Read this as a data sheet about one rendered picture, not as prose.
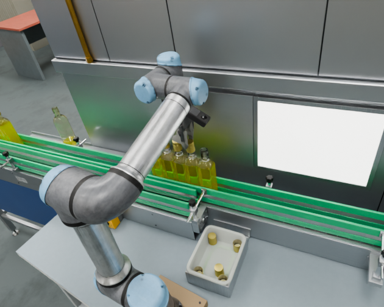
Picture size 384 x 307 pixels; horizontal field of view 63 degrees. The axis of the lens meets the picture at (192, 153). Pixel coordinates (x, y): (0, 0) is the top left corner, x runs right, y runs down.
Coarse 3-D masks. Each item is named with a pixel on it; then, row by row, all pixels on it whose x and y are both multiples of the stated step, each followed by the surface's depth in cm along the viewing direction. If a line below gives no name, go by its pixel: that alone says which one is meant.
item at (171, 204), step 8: (0, 160) 173; (16, 160) 163; (24, 160) 160; (24, 168) 165; (32, 168) 162; (40, 168) 158; (48, 168) 154; (144, 192) 131; (136, 200) 138; (144, 200) 135; (152, 200) 133; (160, 200) 130; (168, 200) 127; (176, 200) 125; (160, 208) 134; (168, 208) 131; (176, 208) 129; (184, 208) 126
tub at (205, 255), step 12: (216, 228) 127; (204, 240) 126; (228, 240) 128; (240, 240) 125; (204, 252) 128; (216, 252) 127; (228, 252) 126; (240, 252) 118; (192, 264) 118; (204, 264) 124; (228, 264) 122; (204, 276) 112; (228, 276) 119
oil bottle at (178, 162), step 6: (174, 156) 127; (180, 156) 126; (186, 156) 128; (174, 162) 127; (180, 162) 126; (174, 168) 130; (180, 168) 128; (180, 174) 131; (186, 174) 130; (180, 180) 133; (186, 180) 132
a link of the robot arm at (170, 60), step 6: (162, 54) 100; (168, 54) 99; (174, 54) 99; (162, 60) 97; (168, 60) 97; (174, 60) 97; (162, 66) 97; (168, 66) 98; (174, 66) 98; (180, 66) 101; (174, 72) 99; (180, 72) 101
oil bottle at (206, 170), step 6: (204, 162) 121; (210, 162) 122; (198, 168) 123; (204, 168) 122; (210, 168) 122; (204, 174) 124; (210, 174) 123; (204, 180) 127; (210, 180) 125; (216, 180) 131; (204, 186) 129; (210, 186) 127; (216, 186) 132
